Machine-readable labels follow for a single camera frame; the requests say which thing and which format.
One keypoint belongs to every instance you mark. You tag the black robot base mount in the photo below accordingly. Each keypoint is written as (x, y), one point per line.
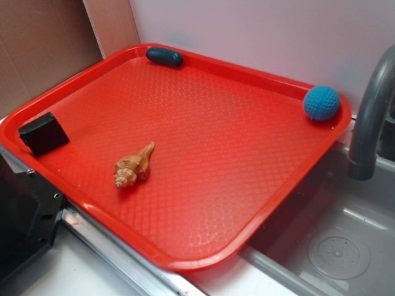
(31, 208)

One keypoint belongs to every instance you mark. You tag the blue dimpled ball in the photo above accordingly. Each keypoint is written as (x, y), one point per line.
(321, 103)

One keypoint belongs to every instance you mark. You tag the small black box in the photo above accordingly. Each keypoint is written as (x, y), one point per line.
(43, 134)

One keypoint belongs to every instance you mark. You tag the red plastic tray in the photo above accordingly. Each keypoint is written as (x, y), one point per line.
(231, 143)

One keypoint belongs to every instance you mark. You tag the grey plastic sink basin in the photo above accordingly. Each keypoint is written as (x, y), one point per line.
(332, 235)

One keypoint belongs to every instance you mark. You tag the grey curved faucet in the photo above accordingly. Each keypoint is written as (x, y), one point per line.
(373, 133)

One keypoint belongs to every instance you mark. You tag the dark teal oval capsule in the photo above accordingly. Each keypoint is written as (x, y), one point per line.
(164, 56)

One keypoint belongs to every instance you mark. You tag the brown spiral seashell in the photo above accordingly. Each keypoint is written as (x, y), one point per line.
(133, 168)

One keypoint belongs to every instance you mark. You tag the brown cardboard panel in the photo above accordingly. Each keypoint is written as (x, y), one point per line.
(43, 43)

